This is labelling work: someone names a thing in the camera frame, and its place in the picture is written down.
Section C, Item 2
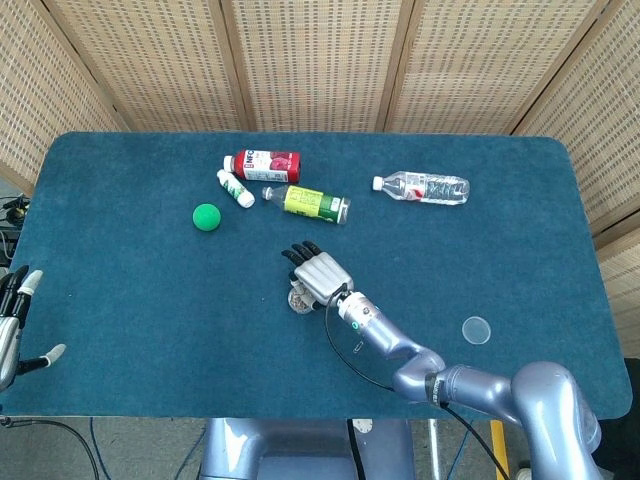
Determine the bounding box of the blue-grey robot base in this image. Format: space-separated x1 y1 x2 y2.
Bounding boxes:
198 417 417 480

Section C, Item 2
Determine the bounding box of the thin blue floor cable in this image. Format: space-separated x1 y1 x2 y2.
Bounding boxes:
88 417 110 480
447 419 475 480

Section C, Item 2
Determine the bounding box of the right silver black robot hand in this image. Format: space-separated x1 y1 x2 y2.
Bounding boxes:
280 240 356 311

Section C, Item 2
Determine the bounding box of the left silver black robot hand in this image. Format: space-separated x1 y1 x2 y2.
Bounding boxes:
0 264 68 393

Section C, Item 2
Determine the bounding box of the green foam ball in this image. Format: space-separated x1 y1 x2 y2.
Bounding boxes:
192 202 222 233

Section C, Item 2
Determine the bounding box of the metal table leg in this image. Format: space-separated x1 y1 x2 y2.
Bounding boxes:
428 419 444 480

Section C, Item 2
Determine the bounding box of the blue felt table mat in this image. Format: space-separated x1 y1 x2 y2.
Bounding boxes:
0 130 634 421

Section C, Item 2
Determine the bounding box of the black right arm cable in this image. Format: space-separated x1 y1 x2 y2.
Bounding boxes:
323 283 511 480

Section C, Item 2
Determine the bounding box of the woven rattan screen panel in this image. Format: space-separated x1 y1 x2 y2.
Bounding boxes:
594 214 640 361
219 0 416 134
512 0 640 241
382 0 616 136
42 0 251 134
0 0 121 196

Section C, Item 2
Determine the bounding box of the clear round plastic lid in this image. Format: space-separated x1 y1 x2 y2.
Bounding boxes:
461 316 492 346

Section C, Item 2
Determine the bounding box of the black cable bundle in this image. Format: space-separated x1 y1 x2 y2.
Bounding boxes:
0 196 32 269

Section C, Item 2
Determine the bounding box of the black floor cable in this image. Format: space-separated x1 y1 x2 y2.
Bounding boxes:
0 417 100 480

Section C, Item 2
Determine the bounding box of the clear water bottle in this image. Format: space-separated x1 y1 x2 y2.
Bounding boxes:
371 170 471 206

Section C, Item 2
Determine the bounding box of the red juice bottle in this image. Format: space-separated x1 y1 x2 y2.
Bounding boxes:
222 149 303 183

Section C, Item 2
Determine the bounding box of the clear round paperclip container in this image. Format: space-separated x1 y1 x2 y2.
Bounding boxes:
287 288 315 316

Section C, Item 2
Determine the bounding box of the small white green bottle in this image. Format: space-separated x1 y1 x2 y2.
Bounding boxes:
216 169 256 209

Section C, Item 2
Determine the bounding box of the yellow green label bottle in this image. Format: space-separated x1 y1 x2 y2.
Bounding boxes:
261 184 352 226

